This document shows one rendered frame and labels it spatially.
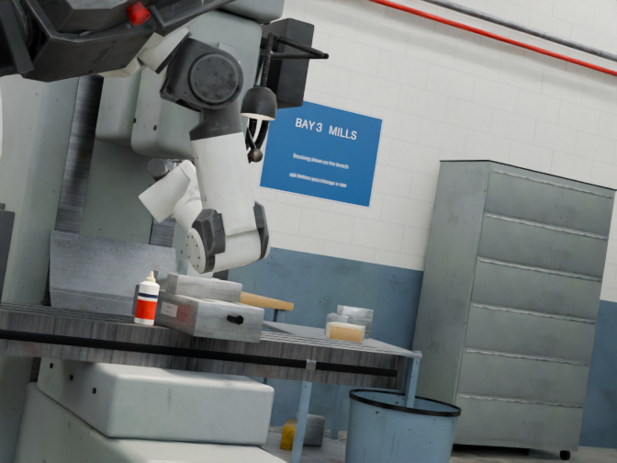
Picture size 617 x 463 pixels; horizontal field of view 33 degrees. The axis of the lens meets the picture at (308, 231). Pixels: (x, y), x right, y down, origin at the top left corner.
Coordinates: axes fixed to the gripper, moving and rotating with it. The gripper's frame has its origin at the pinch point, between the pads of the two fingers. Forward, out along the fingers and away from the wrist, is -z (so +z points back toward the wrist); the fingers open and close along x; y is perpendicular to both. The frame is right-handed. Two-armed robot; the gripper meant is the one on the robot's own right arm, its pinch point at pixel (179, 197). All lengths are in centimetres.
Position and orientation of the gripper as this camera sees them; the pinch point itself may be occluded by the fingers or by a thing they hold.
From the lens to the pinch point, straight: 227.4
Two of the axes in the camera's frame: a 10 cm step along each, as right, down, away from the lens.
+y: -1.6, 9.9, -0.4
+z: 0.8, -0.2, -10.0
